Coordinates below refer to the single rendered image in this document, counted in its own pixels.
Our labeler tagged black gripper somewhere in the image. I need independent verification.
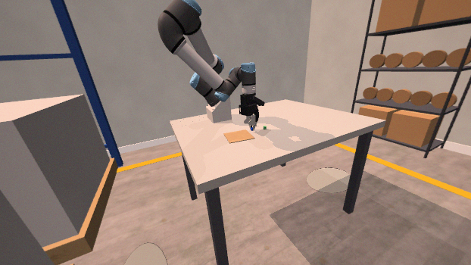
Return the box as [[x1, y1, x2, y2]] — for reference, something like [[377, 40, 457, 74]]
[[239, 93, 259, 131]]

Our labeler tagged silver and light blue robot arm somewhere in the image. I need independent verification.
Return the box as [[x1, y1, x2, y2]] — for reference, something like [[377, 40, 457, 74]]
[[158, 0, 256, 107]]

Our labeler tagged orange flat mat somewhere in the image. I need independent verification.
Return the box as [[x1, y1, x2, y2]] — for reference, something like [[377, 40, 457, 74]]
[[224, 129, 254, 143]]

